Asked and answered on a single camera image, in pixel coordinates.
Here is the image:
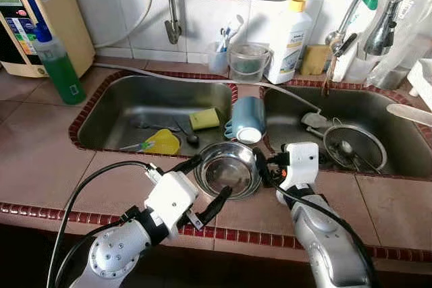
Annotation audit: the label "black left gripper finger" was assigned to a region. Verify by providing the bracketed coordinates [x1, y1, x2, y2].
[196, 185, 234, 230]
[169, 154, 204, 176]

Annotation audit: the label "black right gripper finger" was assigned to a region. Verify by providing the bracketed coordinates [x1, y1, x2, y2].
[252, 148, 276, 189]

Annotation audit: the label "yellow plastic bowl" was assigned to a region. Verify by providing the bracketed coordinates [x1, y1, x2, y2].
[144, 128, 182, 156]

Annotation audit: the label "small steel bowl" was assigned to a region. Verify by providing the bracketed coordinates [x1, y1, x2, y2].
[194, 142, 263, 200]

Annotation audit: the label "white green plastic tongs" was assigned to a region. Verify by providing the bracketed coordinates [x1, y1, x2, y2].
[118, 141, 153, 152]

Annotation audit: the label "dark teal mug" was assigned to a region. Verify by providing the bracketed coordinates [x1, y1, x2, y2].
[224, 96, 267, 144]

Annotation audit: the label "dark metal spoon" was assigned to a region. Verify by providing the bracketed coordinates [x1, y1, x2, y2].
[172, 121, 200, 147]

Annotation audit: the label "yellow dish sponge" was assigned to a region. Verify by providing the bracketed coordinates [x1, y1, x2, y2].
[189, 107, 221, 131]

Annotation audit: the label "steel sink basin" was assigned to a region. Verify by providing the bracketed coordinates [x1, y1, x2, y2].
[263, 84, 432, 177]
[74, 76, 237, 154]

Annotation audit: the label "clear toothbrush cup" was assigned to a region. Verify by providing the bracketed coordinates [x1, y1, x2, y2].
[208, 44, 232, 76]

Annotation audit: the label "mustard sponge block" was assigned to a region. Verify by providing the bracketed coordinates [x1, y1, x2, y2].
[300, 44, 329, 76]

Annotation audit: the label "white detergent bottle yellow cap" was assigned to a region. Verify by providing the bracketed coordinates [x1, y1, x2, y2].
[267, 0, 313, 85]

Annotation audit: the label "blue white toothbrush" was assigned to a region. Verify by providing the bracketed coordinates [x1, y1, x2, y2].
[219, 15, 244, 53]

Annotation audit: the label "thin white filter tube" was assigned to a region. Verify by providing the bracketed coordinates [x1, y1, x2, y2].
[94, 0, 156, 51]

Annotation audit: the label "green dish soap bottle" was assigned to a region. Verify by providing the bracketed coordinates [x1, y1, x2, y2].
[34, 24, 87, 105]

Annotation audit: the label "white dish rack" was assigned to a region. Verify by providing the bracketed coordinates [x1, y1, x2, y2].
[408, 59, 432, 110]

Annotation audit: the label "chrome pull-out sprayer faucet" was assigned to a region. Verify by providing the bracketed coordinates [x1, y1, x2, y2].
[323, 0, 414, 96]

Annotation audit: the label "clear plastic bag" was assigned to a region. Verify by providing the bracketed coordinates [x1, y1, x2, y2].
[368, 0, 432, 90]

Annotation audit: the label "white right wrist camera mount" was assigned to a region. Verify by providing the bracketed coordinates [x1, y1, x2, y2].
[277, 142, 320, 191]

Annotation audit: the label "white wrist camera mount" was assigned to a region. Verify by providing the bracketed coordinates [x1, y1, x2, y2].
[277, 142, 320, 191]
[144, 170, 203, 229]

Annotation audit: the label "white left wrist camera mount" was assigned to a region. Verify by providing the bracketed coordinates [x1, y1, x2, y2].
[144, 170, 203, 229]

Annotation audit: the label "white drain hose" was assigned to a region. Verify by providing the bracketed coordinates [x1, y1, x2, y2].
[94, 64, 326, 125]

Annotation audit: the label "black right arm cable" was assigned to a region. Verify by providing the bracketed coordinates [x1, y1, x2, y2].
[273, 183, 379, 282]

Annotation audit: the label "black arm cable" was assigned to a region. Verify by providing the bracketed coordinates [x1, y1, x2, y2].
[53, 160, 159, 288]
[273, 183, 379, 282]

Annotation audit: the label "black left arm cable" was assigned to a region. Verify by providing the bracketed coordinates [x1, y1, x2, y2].
[53, 160, 159, 288]

